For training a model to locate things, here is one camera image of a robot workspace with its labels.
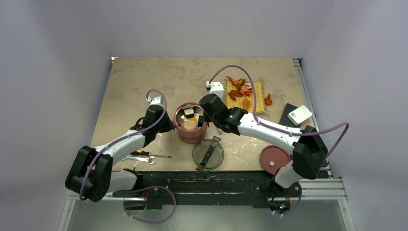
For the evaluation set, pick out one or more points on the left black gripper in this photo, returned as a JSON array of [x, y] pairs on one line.
[[169, 126]]

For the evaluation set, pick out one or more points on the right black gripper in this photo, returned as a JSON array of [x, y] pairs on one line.
[[206, 118]]

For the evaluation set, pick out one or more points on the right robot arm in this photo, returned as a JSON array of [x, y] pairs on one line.
[[306, 146]]

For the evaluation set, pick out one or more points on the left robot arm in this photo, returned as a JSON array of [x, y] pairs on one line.
[[91, 172]]

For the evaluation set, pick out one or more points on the white small box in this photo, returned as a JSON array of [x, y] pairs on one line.
[[299, 115]]

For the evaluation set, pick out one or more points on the grey black rice cake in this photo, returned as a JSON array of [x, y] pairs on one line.
[[200, 120]]

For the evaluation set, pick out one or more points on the white black rice cake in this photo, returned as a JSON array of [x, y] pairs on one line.
[[189, 112]]

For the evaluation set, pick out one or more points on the red meat slice toy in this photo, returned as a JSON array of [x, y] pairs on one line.
[[180, 122]]

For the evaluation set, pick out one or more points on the toy food pile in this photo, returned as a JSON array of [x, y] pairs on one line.
[[244, 87]]

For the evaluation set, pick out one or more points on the beige bun toy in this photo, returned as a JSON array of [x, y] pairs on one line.
[[189, 126]]

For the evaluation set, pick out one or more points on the yellow food tray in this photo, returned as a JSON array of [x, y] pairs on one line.
[[257, 101]]

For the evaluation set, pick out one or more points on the orange fried cutlet toy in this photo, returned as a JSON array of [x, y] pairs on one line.
[[246, 104]]

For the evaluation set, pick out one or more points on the yellow black screwdriver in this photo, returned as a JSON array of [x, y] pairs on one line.
[[144, 153]]

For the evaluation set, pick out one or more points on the transparent grey pot lid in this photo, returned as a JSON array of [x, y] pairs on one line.
[[208, 154]]

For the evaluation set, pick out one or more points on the silver open-end wrench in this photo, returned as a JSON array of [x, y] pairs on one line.
[[149, 160]]

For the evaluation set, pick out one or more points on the right red round lid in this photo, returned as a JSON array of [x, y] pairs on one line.
[[272, 158]]

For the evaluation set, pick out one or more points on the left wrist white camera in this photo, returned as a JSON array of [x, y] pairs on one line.
[[155, 101]]

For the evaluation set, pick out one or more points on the wrist white camera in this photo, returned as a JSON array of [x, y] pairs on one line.
[[215, 88], [155, 101]]

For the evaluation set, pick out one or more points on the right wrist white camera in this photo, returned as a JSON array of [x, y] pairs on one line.
[[215, 88]]

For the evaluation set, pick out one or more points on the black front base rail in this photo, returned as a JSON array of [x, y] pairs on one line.
[[251, 188]]

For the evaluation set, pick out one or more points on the aluminium frame rail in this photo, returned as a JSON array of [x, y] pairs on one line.
[[323, 205]]

